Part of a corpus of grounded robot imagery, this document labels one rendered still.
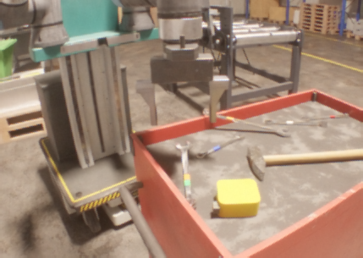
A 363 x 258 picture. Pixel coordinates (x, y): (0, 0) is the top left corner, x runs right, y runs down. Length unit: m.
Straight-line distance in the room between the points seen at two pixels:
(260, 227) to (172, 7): 0.44
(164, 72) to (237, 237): 0.35
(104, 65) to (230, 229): 1.33
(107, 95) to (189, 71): 1.18
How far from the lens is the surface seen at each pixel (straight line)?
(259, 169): 0.64
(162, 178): 0.58
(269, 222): 0.55
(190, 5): 0.56
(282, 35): 2.95
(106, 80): 1.71
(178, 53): 0.52
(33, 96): 3.21
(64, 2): 1.50
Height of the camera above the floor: 1.29
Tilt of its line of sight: 26 degrees down
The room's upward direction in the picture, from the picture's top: 2 degrees counter-clockwise
